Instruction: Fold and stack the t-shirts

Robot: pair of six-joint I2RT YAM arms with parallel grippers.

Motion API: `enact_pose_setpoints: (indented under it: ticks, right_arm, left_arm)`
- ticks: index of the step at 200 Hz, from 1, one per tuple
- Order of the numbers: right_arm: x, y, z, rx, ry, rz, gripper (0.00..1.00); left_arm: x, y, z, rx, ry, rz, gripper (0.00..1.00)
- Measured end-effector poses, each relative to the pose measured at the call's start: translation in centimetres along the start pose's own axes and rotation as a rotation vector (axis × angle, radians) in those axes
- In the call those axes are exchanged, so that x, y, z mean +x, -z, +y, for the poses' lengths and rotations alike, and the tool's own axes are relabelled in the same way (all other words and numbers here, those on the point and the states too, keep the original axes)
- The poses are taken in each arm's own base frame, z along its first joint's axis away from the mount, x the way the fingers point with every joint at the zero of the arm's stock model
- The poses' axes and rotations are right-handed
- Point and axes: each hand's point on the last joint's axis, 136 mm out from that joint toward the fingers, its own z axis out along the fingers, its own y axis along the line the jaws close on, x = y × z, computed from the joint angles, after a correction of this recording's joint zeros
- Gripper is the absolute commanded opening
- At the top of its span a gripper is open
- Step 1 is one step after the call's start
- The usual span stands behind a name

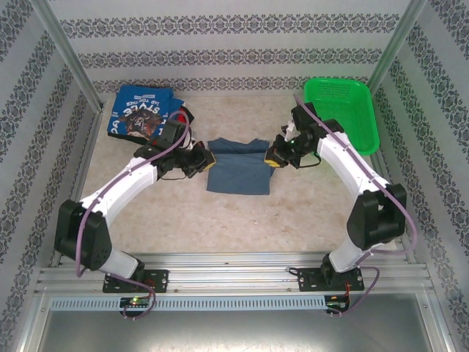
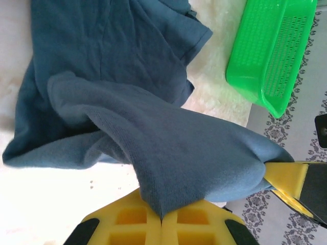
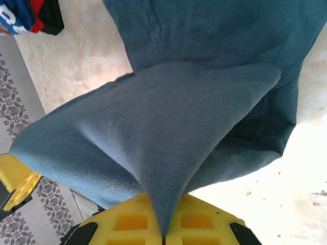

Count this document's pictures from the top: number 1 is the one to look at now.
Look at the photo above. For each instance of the plain teal blue t-shirt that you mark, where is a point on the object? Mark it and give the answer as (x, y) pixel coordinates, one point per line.
(238, 172)

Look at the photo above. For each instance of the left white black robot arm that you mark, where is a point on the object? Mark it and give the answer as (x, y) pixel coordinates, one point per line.
(128, 183)

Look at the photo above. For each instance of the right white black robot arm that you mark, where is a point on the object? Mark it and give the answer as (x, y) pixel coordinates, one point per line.
(373, 220)

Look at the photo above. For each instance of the black folded t-shirt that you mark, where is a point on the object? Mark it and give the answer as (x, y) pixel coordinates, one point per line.
(190, 116)

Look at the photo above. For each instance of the red folded t-shirt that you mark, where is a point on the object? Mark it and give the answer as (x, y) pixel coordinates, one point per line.
(180, 116)

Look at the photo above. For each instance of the green plastic basket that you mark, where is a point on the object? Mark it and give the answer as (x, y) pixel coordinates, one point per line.
(340, 106)

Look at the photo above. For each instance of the blue printed folded t-shirt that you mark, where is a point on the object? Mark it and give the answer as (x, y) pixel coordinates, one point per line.
(135, 106)

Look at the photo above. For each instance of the brushed metal panel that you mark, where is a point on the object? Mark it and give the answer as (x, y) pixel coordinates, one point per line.
(234, 333)

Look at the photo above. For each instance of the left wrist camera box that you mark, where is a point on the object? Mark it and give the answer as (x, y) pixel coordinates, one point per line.
(189, 143)

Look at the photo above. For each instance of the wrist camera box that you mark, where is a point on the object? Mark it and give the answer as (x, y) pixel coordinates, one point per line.
(289, 129)
(189, 143)

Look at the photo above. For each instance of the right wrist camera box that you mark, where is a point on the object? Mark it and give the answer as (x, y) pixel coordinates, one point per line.
(289, 129)

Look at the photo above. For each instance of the aluminium mounting rail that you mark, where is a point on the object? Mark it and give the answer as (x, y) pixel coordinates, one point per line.
(234, 273)

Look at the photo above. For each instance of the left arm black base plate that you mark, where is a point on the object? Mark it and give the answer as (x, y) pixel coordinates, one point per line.
(157, 280)

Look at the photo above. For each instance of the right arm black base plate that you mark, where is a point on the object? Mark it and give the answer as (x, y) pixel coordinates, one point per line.
(311, 280)

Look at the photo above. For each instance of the aluminium frame post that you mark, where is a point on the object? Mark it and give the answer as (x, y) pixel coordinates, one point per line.
(69, 55)
(397, 40)

